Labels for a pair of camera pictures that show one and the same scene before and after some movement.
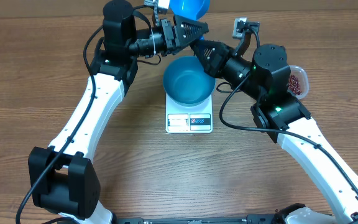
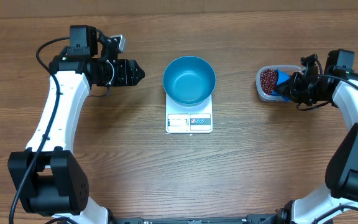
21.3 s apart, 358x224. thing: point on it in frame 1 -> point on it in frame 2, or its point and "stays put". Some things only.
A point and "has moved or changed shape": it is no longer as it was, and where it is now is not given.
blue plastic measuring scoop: x=196 y=9 has moved or changed shape
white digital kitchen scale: x=194 y=119 stays put
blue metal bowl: x=186 y=83 stays put
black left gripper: x=175 y=37 -> x=127 y=73
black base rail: x=248 y=219 stays put
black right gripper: x=219 y=66 -> x=291 y=86
